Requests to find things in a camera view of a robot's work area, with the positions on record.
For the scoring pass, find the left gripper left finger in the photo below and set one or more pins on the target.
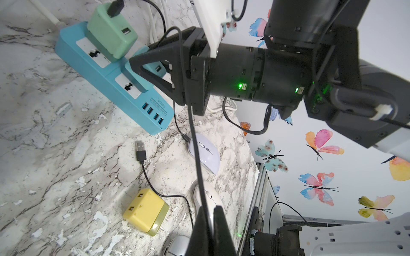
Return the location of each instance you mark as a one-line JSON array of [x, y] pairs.
[[201, 242]]

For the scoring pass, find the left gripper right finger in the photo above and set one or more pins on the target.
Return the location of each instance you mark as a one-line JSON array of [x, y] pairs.
[[222, 240]]

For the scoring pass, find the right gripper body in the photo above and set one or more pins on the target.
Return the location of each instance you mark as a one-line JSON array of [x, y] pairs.
[[245, 74]]

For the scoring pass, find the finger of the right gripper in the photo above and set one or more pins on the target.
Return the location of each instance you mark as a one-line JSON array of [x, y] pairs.
[[169, 48], [177, 90]]

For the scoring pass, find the white mouse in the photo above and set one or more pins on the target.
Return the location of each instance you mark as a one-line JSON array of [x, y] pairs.
[[213, 200]]

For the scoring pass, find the black cable teal strip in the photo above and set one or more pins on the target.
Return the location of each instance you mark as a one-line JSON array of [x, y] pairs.
[[191, 123]]

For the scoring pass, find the yellow green charger plug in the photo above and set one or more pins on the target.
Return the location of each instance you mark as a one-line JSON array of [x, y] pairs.
[[146, 212]]

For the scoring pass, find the teal power strip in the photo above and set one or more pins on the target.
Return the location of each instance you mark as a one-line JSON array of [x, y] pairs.
[[134, 95]]

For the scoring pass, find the silver mouse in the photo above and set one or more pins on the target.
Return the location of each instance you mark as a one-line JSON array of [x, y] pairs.
[[178, 246]]

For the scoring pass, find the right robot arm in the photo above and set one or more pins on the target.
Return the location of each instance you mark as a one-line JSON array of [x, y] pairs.
[[311, 56]]

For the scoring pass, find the green plug on teal strip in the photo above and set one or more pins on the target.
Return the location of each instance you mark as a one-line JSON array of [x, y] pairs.
[[110, 32]]

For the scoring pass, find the black cable lavender mouse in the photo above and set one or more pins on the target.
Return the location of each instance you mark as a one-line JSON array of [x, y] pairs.
[[184, 136]]

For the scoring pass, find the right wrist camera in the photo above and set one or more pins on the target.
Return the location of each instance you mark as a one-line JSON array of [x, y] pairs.
[[211, 14]]

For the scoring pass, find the aluminium front rail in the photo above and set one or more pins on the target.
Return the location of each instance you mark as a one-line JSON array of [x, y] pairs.
[[260, 215]]

